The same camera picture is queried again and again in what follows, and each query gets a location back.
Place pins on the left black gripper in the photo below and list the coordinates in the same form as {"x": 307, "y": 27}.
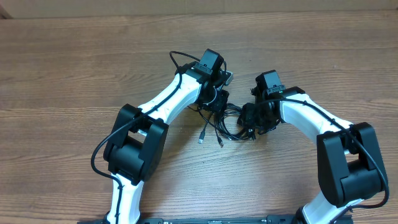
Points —
{"x": 221, "y": 104}

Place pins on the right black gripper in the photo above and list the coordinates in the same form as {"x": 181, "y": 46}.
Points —
{"x": 250, "y": 116}

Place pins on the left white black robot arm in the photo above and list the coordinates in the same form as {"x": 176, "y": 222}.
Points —
{"x": 134, "y": 148}

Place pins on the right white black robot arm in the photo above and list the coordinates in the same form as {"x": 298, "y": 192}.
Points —
{"x": 350, "y": 167}

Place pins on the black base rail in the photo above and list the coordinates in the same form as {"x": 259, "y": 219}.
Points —
{"x": 242, "y": 220}

